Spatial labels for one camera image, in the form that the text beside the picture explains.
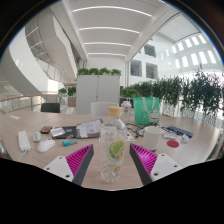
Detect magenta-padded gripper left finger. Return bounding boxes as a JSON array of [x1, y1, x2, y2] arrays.
[[43, 143, 95, 187]]

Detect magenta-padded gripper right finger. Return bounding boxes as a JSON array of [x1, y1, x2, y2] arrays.
[[129, 143, 184, 186]]

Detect clear lime-label drink bottle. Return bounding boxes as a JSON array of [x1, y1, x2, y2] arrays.
[[99, 106, 128, 183]]

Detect teal small tube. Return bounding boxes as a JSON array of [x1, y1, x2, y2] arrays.
[[62, 138, 79, 147]]

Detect white mug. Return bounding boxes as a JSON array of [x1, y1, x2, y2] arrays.
[[142, 125, 164, 152]]

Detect black notebook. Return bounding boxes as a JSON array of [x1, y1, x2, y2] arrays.
[[49, 125, 78, 140]]

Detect flat round red coaster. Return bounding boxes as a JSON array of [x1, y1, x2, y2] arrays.
[[166, 139, 180, 149]]

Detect white printed paper packet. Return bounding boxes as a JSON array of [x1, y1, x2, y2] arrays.
[[75, 118, 103, 139]]

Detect white flat packet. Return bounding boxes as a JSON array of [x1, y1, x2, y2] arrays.
[[163, 131, 178, 140]]

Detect white computer mouse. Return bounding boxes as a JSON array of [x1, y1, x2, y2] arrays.
[[36, 138, 56, 154]]

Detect small red-black box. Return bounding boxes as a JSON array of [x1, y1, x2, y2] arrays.
[[39, 125, 53, 134]]

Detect green tote bag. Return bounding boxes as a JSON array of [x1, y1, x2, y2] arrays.
[[132, 96, 161, 126]]

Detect clear shaker bottle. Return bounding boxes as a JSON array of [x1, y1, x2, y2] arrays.
[[120, 100, 133, 125]]

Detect white power strip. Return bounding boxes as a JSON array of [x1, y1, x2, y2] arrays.
[[17, 130, 32, 153]]

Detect black chair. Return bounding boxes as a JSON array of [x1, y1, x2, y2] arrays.
[[40, 102, 61, 114]]

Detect planter with green plants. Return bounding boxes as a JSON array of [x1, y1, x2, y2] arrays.
[[58, 86, 77, 108]]

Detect white cabinet with plants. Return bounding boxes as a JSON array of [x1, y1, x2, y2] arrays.
[[75, 67, 122, 116]]

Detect row of green potted plants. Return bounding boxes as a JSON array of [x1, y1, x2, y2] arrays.
[[119, 69, 224, 118]]

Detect ceiling light strips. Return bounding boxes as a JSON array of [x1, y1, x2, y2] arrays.
[[72, 5, 153, 58]]

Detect black cables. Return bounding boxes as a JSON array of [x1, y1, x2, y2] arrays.
[[126, 123, 146, 138]]

